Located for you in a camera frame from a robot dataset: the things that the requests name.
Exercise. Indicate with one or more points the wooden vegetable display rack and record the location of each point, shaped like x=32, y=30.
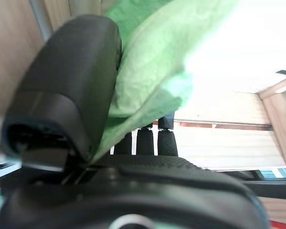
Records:
x=264, y=188

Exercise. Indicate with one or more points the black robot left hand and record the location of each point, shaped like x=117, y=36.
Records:
x=66, y=71

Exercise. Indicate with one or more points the wooden slatted crate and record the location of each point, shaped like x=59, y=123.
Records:
x=228, y=148

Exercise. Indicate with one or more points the green white napa cabbage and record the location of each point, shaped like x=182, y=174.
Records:
x=152, y=71

